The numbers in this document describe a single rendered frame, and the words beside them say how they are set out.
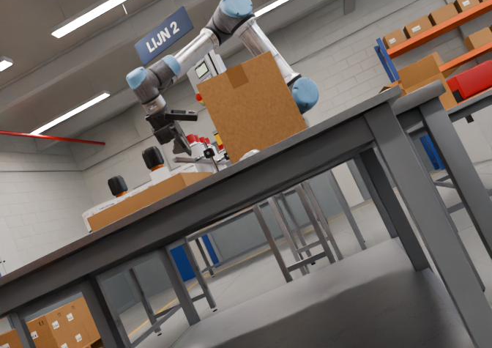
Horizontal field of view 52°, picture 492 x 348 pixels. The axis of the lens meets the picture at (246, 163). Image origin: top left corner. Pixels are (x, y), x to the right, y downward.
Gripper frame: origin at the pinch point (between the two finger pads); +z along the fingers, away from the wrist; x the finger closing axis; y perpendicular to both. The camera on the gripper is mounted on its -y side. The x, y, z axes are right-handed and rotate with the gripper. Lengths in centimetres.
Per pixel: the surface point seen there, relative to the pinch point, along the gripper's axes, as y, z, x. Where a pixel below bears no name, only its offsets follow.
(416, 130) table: -103, 107, -133
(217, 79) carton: -25.6, -26.8, 27.0
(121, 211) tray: 4, -19, 66
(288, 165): -36, -13, 68
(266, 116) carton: -34.1, -12.3, 34.0
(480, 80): -264, 268, -464
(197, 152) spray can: -0.7, 3.2, -4.7
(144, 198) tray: -2, -20, 66
